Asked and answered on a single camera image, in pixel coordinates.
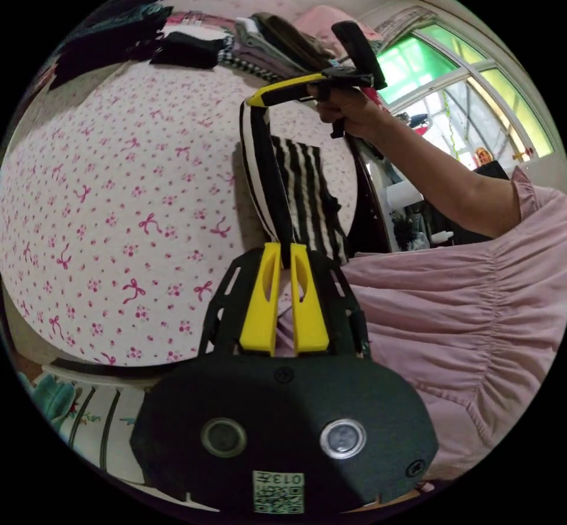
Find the bed with pink bow sheet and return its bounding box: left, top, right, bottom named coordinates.
left=0, top=56, right=360, bottom=367

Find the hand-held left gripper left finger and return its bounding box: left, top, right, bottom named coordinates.
left=239, top=242, right=283, bottom=356

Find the window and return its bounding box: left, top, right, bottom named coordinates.
left=375, top=19, right=557, bottom=172

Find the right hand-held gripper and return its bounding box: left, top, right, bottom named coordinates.
left=245, top=69, right=389, bottom=141

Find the pile of black clothes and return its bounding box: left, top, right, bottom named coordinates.
left=46, top=0, right=227, bottom=92

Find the person's body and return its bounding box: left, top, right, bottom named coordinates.
left=273, top=165, right=567, bottom=493

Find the pink pillow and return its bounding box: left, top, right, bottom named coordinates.
left=291, top=4, right=384, bottom=44

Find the person's right forearm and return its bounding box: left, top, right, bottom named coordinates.
left=371, top=106, right=523, bottom=240

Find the black and white striped shirt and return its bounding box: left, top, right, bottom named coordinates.
left=239, top=97, right=351, bottom=268

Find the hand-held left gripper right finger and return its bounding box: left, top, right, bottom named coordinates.
left=289, top=243, right=330, bottom=356

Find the person's right hand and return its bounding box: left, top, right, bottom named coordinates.
left=307, top=83, right=392, bottom=143

